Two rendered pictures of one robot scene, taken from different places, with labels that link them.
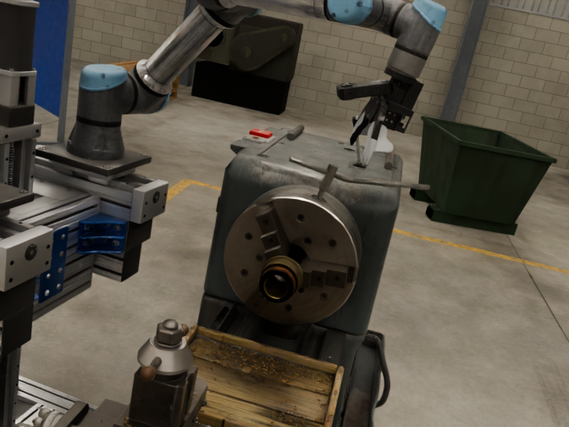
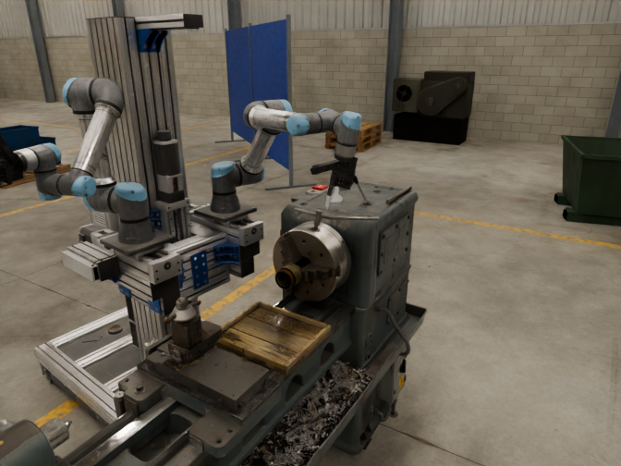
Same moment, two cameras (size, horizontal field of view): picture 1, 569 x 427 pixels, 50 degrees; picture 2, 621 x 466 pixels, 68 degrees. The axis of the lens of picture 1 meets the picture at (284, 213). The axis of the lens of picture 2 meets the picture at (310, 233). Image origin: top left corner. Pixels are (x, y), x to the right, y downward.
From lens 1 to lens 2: 0.84 m
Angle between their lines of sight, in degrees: 23
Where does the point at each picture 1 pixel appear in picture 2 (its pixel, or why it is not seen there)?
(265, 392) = (278, 337)
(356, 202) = (347, 228)
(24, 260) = (164, 269)
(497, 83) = not seen: outside the picture
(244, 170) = (289, 214)
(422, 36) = (345, 134)
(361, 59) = (529, 91)
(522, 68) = not seen: outside the picture
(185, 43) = (257, 145)
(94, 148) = (220, 207)
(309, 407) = (298, 346)
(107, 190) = (228, 228)
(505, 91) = not seen: outside the picture
